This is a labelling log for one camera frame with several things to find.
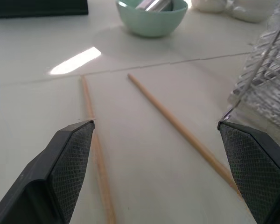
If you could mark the mint green bowl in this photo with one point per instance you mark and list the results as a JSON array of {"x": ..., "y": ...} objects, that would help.
[{"x": 151, "y": 21}]

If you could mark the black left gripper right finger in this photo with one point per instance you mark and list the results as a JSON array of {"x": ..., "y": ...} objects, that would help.
[{"x": 254, "y": 168}]

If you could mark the wooden chopstick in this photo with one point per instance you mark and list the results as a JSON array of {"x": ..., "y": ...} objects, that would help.
[
  {"x": 100, "y": 161},
  {"x": 177, "y": 126}
]

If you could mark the white ceramic dish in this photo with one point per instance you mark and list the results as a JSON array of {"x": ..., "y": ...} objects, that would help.
[{"x": 238, "y": 9}]

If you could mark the black flat tray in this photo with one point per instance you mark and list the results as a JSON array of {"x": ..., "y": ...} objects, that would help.
[{"x": 37, "y": 8}]

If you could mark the shiny metal spoon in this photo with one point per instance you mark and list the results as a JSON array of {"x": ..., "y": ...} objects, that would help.
[{"x": 154, "y": 4}]

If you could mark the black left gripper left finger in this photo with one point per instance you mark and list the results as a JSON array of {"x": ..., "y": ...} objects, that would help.
[{"x": 60, "y": 168}]

